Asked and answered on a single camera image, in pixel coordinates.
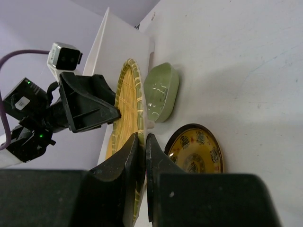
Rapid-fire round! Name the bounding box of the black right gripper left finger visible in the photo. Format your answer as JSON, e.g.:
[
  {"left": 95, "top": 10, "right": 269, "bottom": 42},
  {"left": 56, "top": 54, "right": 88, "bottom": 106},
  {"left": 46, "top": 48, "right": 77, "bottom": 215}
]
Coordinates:
[{"left": 0, "top": 133, "right": 139, "bottom": 227}]

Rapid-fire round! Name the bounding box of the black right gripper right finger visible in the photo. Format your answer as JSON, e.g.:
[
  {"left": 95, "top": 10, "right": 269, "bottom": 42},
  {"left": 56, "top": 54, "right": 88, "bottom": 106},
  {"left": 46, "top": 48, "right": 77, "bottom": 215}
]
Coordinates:
[{"left": 146, "top": 134, "right": 281, "bottom": 227}]

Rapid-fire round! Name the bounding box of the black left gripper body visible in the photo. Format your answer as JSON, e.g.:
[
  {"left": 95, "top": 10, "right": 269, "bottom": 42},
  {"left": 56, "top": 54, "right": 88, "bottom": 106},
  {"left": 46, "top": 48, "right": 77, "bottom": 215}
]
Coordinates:
[{"left": 3, "top": 78, "right": 69, "bottom": 137}]

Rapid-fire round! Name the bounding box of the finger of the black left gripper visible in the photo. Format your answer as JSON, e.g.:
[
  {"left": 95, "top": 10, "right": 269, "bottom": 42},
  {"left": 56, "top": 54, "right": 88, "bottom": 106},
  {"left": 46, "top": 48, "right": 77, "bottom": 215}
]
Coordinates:
[
  {"left": 59, "top": 72, "right": 116, "bottom": 110},
  {"left": 68, "top": 105, "right": 121, "bottom": 133}
]

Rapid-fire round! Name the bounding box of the round green-rimmed bamboo plate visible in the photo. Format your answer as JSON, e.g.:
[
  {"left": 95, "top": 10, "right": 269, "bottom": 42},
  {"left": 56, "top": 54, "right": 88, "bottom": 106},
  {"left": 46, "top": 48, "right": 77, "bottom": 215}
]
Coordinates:
[{"left": 106, "top": 59, "right": 146, "bottom": 227}]

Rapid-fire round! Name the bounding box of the green square panda dish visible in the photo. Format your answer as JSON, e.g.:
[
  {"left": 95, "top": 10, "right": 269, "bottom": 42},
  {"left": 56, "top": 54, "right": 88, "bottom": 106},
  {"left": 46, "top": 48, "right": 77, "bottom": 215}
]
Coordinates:
[{"left": 143, "top": 62, "right": 179, "bottom": 123}]

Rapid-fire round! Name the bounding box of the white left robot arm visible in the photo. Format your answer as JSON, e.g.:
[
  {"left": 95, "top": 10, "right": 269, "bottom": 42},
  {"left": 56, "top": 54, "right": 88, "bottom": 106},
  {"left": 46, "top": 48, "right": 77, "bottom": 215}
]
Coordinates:
[{"left": 0, "top": 72, "right": 121, "bottom": 168}]

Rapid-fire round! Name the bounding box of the white plastic bin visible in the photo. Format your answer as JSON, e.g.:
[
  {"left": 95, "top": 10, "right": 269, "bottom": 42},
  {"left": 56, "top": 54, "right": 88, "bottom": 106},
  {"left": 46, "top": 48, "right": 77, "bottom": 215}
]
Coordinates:
[{"left": 83, "top": 10, "right": 154, "bottom": 152}]

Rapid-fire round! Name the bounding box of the yellow ornate round plate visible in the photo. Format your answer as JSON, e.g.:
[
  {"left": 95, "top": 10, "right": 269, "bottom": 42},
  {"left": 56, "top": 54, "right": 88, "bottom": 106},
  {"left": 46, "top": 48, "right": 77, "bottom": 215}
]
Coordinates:
[{"left": 164, "top": 123, "right": 225, "bottom": 174}]

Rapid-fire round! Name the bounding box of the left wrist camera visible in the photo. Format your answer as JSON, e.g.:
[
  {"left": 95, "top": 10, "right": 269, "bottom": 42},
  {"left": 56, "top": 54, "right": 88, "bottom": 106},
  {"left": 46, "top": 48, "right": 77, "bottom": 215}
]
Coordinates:
[{"left": 47, "top": 42, "right": 82, "bottom": 71}]

